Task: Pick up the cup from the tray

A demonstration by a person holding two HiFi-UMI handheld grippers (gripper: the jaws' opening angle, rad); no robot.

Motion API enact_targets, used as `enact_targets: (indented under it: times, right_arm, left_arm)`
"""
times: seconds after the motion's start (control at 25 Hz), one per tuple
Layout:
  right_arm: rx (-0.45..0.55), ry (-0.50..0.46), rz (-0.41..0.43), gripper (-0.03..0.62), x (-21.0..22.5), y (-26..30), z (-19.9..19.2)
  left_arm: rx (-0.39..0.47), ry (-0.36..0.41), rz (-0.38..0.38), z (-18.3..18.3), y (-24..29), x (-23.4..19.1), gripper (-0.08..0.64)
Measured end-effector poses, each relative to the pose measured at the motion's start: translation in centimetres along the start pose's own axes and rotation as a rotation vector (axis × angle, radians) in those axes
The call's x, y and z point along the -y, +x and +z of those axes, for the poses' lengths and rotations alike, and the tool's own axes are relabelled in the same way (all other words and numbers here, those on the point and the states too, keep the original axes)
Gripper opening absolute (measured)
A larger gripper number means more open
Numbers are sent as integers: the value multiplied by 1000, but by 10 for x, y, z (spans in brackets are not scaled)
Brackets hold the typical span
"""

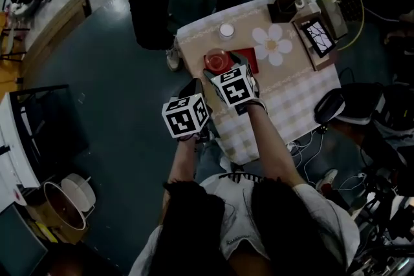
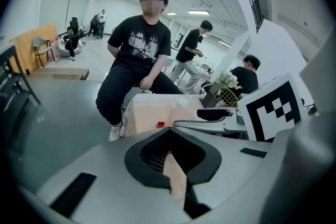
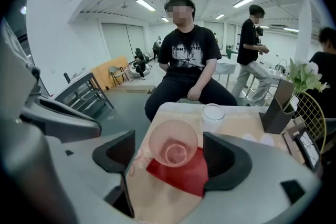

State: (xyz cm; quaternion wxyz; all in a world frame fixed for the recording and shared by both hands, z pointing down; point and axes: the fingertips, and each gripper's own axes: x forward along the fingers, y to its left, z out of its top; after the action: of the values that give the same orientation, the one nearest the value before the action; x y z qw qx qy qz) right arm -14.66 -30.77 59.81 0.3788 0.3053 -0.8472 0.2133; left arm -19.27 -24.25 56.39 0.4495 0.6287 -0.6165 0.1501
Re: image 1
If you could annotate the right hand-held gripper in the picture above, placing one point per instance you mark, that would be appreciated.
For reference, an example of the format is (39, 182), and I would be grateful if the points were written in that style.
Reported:
(236, 92)

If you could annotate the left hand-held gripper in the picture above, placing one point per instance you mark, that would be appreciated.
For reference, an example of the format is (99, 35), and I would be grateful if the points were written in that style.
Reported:
(182, 119)

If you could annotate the clear glass cup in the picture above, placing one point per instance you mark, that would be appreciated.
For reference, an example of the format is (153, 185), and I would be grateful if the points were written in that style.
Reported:
(216, 59)

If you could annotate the red tray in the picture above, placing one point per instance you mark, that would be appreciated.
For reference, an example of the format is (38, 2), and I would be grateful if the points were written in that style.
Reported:
(250, 56)

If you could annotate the person's left forearm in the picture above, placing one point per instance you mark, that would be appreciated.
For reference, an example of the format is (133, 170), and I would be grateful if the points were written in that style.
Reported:
(182, 161)

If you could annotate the person's right forearm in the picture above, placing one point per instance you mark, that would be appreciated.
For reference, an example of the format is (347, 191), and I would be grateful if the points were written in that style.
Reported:
(271, 145)

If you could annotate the small white cup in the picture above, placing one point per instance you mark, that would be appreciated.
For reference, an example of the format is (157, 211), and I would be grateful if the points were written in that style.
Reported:
(227, 30)

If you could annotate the black box flower pot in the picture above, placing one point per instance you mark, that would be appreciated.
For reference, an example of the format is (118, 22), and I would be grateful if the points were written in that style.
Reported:
(284, 8)

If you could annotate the black wrist band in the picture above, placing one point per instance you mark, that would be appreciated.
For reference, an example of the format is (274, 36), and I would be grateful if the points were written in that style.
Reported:
(186, 139)

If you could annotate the table with checkered tablecloth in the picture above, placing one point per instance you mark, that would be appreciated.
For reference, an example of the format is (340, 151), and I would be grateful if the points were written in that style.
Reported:
(291, 90)

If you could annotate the white flower-shaped mat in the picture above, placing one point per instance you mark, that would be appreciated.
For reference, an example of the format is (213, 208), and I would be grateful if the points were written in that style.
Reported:
(271, 45)

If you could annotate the white tape roll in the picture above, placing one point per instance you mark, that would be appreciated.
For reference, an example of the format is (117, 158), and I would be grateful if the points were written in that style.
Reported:
(297, 2)

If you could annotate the person's white t-shirt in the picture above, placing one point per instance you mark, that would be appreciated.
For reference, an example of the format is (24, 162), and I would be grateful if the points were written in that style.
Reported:
(239, 213)

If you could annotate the brown box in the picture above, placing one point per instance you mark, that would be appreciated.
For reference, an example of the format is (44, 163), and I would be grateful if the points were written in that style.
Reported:
(334, 19)

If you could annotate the round white side table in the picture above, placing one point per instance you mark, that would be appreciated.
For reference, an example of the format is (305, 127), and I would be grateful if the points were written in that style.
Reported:
(64, 207)

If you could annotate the long wooden plank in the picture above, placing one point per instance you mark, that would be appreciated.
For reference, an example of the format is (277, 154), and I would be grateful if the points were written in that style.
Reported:
(61, 26)

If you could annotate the cardboard box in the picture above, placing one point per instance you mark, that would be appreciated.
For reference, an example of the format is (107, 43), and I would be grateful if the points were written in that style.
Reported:
(69, 234)

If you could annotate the white desk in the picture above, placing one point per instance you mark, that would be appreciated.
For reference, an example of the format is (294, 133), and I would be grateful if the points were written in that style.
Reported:
(13, 155)

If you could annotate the yellow packet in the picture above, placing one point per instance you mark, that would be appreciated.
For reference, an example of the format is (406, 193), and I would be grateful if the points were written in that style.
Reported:
(45, 231)

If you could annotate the black picture frame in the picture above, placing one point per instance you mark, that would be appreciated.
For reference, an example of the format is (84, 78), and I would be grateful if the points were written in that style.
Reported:
(318, 37)

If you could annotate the black metal frame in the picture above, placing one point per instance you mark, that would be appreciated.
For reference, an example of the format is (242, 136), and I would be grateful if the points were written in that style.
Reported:
(42, 89)

